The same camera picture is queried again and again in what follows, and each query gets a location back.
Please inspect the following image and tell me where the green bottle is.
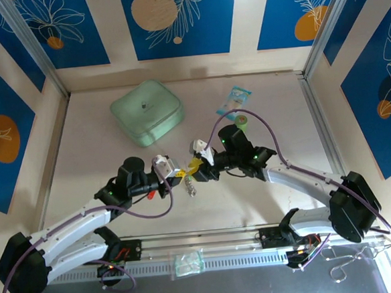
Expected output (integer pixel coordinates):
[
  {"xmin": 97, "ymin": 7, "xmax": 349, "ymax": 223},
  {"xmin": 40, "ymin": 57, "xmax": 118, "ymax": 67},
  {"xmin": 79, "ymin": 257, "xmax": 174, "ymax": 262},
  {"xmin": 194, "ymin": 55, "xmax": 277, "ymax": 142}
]
[{"xmin": 232, "ymin": 112, "xmax": 250, "ymax": 131}]

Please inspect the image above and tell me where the blue white snack packet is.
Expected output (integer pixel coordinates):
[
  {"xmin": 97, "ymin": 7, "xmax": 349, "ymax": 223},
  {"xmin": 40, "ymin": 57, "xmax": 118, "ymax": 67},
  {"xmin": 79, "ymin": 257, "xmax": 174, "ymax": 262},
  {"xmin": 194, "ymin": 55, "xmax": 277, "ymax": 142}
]
[{"xmin": 214, "ymin": 84, "xmax": 254, "ymax": 118}]

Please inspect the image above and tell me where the mint green zip pouch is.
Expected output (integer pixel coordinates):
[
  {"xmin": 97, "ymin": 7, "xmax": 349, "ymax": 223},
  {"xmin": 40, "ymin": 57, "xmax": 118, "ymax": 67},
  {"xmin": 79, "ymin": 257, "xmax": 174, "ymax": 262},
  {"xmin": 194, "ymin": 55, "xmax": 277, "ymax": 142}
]
[{"xmin": 107, "ymin": 76, "xmax": 187, "ymax": 151}]

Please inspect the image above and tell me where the clear plastic bag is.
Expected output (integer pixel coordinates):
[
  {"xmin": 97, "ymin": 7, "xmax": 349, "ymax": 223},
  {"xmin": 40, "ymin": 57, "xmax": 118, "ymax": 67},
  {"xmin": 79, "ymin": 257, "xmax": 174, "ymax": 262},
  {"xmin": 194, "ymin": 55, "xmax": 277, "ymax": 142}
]
[{"xmin": 169, "ymin": 248, "xmax": 207, "ymax": 282}]

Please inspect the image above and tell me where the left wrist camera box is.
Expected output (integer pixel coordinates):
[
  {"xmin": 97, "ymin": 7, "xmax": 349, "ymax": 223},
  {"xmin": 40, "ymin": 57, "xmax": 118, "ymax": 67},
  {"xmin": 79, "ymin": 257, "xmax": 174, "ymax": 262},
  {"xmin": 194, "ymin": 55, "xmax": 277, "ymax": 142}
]
[{"xmin": 151, "ymin": 153, "xmax": 182, "ymax": 181}]

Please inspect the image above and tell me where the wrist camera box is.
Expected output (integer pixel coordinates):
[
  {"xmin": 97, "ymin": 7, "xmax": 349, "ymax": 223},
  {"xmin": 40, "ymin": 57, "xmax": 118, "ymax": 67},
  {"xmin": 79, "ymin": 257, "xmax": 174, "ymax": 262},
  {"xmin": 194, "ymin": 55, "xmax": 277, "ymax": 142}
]
[
  {"xmin": 188, "ymin": 137, "xmax": 216, "ymax": 170},
  {"xmin": 151, "ymin": 153, "xmax": 182, "ymax": 181}
]

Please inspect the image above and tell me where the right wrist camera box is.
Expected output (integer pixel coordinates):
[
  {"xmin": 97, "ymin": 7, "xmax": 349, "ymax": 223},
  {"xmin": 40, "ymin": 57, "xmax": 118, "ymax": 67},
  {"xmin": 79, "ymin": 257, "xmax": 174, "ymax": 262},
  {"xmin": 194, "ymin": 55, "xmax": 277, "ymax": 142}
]
[{"xmin": 188, "ymin": 137, "xmax": 216, "ymax": 170}]

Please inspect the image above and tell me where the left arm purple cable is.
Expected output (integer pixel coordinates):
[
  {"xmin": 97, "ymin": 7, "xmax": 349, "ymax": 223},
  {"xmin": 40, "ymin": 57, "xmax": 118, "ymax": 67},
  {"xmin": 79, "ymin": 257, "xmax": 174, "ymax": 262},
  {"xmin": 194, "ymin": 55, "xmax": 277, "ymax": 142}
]
[{"xmin": 0, "ymin": 157, "xmax": 179, "ymax": 293}]

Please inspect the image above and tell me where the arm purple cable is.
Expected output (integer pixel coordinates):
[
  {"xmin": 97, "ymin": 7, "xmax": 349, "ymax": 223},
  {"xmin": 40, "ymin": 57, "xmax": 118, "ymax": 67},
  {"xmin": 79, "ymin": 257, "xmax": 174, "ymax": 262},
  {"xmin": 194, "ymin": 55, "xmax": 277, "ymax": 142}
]
[
  {"xmin": 0, "ymin": 157, "xmax": 179, "ymax": 293},
  {"xmin": 205, "ymin": 99, "xmax": 391, "ymax": 277}
]

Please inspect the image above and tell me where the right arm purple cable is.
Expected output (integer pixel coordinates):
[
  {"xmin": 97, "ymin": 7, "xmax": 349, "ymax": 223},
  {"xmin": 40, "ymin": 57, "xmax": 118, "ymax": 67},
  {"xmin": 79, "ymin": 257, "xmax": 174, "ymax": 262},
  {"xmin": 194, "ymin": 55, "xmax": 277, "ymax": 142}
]
[{"xmin": 205, "ymin": 99, "xmax": 391, "ymax": 277}]

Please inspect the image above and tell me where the aluminium rail beam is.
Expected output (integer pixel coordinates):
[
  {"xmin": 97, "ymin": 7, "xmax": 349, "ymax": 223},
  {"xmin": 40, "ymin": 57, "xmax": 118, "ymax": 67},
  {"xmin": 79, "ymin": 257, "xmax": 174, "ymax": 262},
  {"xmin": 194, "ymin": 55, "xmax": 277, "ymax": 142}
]
[{"xmin": 119, "ymin": 215, "xmax": 391, "ymax": 265}]

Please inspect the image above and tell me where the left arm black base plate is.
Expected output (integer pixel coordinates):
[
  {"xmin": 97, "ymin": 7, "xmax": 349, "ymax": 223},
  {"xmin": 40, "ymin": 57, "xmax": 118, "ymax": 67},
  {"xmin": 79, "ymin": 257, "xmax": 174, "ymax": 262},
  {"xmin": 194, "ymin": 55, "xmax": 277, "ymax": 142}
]
[{"xmin": 114, "ymin": 239, "xmax": 145, "ymax": 264}]

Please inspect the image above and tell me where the aluminium side rail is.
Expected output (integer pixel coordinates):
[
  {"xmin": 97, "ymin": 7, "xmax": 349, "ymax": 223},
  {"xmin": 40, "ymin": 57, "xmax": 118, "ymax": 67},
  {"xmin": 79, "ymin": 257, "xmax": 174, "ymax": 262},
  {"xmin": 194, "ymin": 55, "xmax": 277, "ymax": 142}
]
[{"xmin": 298, "ymin": 69, "xmax": 348, "ymax": 180}]

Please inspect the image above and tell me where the black cable junction box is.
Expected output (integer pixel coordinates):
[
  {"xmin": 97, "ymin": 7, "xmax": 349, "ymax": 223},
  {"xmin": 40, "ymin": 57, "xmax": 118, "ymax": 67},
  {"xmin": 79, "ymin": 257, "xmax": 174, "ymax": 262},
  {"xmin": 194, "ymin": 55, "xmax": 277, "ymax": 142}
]
[
  {"xmin": 285, "ymin": 248, "xmax": 312, "ymax": 270},
  {"xmin": 96, "ymin": 262, "xmax": 125, "ymax": 279}
]

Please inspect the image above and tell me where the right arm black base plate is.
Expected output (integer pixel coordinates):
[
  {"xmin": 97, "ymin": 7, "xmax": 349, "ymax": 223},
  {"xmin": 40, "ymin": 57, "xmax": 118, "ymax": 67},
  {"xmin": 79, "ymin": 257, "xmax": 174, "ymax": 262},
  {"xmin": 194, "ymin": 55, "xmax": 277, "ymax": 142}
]
[{"xmin": 258, "ymin": 223, "xmax": 324, "ymax": 250}]

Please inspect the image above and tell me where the grey slotted cable duct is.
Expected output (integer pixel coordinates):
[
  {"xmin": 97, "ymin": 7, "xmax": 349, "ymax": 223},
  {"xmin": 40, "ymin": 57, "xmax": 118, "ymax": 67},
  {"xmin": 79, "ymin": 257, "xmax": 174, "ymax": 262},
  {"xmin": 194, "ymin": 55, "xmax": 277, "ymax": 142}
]
[{"xmin": 49, "ymin": 242, "xmax": 389, "ymax": 285}]

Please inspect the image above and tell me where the aluminium frame post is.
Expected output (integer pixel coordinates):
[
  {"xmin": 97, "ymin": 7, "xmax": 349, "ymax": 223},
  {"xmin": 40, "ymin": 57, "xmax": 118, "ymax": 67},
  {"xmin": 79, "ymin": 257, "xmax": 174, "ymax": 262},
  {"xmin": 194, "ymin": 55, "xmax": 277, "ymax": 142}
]
[
  {"xmin": 0, "ymin": 0, "xmax": 71, "ymax": 102},
  {"xmin": 298, "ymin": 0, "xmax": 362, "ymax": 78}
]

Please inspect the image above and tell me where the thin white wire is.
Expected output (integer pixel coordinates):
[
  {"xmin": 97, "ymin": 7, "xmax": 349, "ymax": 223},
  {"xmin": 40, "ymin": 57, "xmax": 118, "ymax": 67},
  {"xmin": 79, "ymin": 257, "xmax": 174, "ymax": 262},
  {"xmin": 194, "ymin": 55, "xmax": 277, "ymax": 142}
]
[{"xmin": 325, "ymin": 239, "xmax": 391, "ymax": 284}]

